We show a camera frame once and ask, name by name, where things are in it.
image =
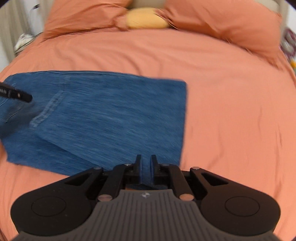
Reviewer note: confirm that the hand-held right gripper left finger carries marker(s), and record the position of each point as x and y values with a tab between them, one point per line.
139	170

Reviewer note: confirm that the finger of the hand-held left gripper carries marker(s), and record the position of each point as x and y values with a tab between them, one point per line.
16	93

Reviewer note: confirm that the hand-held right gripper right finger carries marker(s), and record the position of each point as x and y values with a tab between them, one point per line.
153	170

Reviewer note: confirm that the blue denim pants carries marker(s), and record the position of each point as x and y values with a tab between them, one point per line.
104	115

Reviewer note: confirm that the white cloth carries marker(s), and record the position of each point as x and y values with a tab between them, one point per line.
23	42

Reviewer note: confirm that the beige curtain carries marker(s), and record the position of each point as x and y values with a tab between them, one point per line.
16	25

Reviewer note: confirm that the bed with orange sheet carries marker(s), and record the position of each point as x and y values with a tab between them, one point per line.
231	115

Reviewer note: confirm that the orange embroidered pillow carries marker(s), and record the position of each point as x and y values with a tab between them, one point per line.
219	25
87	16

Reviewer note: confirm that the yellow cushion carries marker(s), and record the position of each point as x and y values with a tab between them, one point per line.
145	18

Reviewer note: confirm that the beige upholstered headboard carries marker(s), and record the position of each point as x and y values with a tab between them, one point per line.
150	2

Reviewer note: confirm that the pink plush bear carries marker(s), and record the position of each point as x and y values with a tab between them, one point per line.
290	44

